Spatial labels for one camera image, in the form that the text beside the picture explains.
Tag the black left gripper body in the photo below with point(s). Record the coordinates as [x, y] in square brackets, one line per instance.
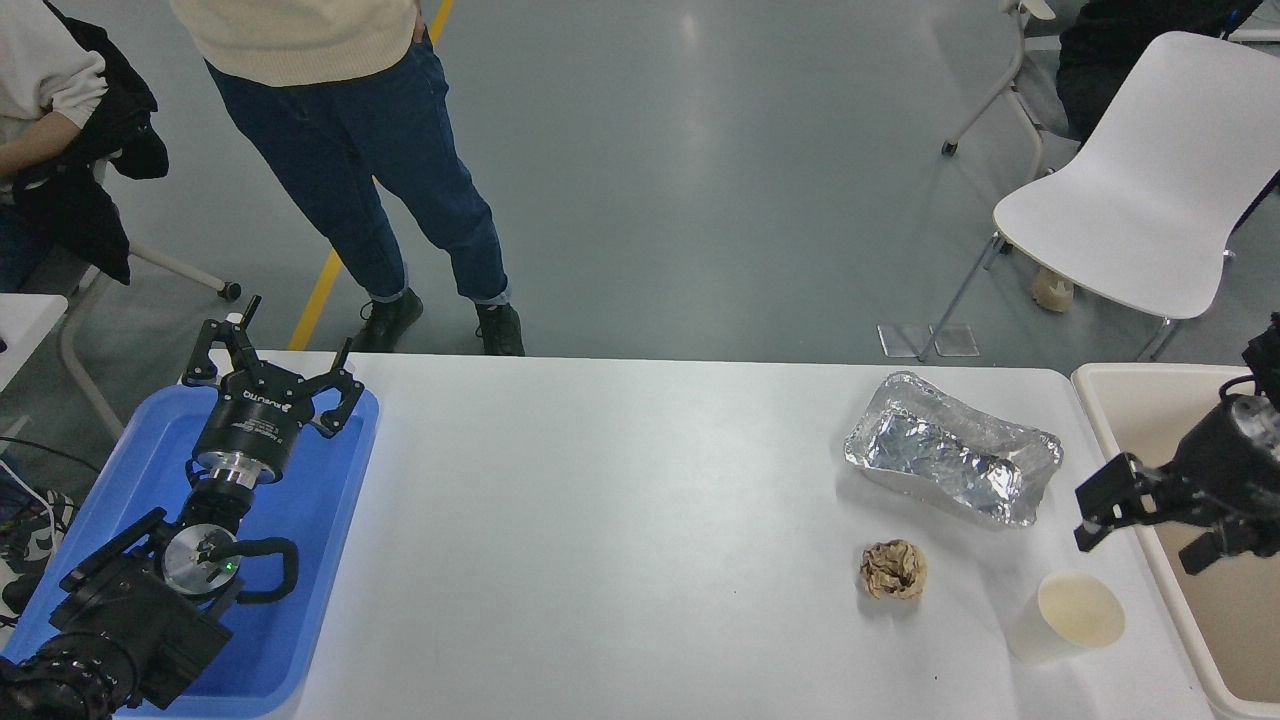
[250, 420]

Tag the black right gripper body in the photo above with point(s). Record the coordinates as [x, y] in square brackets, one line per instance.
[1220, 470]

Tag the white-legged chair with castor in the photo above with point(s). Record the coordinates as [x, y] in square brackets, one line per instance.
[1010, 95]

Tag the grey chair with white legs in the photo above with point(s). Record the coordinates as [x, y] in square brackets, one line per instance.
[75, 330]

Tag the large pale bin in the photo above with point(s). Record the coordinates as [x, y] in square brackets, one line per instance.
[1150, 410]

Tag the seated person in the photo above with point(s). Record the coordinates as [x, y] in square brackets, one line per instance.
[35, 70]

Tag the small white table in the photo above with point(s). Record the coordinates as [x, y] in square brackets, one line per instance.
[25, 325]

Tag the clear floor plate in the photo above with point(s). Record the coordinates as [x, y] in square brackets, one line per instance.
[903, 341]
[955, 341]

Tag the crumpled tan paper ball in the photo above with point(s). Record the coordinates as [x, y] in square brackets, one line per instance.
[892, 570]

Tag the black jacket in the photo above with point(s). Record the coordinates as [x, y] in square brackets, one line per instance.
[85, 200]

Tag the black and white sneaker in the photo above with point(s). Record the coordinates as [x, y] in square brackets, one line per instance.
[35, 530]

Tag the blue plastic tray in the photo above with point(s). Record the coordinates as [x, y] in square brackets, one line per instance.
[320, 520]

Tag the white paper cup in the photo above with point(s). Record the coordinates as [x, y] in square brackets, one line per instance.
[1075, 612]

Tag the standing person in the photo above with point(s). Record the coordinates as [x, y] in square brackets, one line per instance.
[370, 160]

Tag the white shell chair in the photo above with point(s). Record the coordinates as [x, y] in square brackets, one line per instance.
[1150, 190]

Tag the crumpled foil tray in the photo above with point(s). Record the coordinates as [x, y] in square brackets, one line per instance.
[940, 455]

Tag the beige shoe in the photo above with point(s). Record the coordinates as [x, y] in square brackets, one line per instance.
[1052, 292]

